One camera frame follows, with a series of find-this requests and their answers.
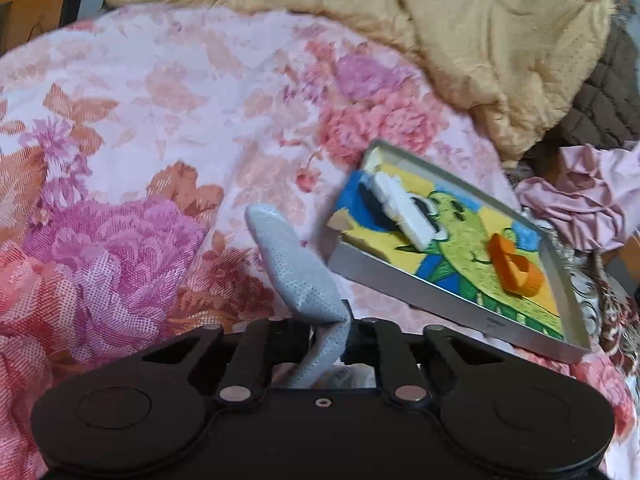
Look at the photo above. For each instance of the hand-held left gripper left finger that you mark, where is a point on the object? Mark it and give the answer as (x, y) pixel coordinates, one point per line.
(292, 331)

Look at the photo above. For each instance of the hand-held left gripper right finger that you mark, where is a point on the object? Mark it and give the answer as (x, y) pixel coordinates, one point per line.
(365, 332)

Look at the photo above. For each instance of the grey box with cartoon lining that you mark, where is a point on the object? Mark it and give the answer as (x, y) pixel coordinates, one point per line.
(400, 285)

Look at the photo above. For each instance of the grey dotted sock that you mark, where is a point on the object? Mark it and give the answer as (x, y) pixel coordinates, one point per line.
(295, 270)

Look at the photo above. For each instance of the white cloth with gold ornaments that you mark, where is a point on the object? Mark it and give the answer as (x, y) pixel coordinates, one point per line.
(600, 295)

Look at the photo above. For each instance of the pink garment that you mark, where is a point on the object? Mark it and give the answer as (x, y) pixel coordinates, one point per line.
(585, 200)

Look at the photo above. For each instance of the pink floral bedsheet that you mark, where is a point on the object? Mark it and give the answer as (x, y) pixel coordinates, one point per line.
(150, 110)

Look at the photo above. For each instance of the yellow quilted blanket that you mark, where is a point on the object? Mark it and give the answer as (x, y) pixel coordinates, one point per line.
(450, 25)

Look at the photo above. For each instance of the brown quilted jacket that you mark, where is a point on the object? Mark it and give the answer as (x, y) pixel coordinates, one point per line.
(607, 95)

